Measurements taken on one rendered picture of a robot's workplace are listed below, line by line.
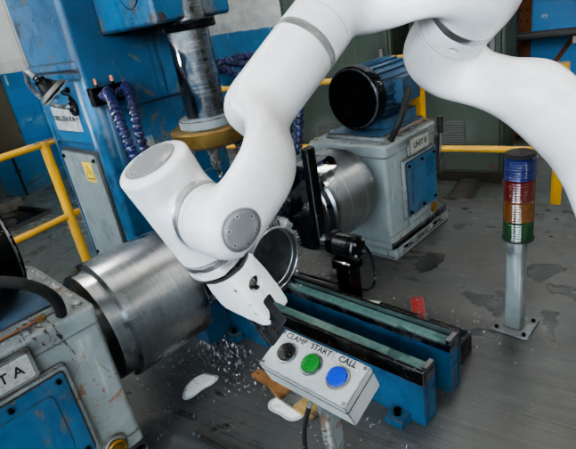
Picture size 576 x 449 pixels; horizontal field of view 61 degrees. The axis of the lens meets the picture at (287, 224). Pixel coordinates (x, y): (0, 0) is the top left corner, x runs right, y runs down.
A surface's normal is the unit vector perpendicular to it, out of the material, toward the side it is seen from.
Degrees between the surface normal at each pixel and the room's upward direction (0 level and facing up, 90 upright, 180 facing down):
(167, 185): 98
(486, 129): 90
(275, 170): 77
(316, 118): 90
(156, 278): 51
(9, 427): 90
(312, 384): 21
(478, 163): 90
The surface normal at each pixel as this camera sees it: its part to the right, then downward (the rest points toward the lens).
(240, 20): -0.53, 0.42
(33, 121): 0.83, 0.10
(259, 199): 0.63, 0.16
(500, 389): -0.16, -0.90
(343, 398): -0.39, -0.70
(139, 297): 0.49, -0.39
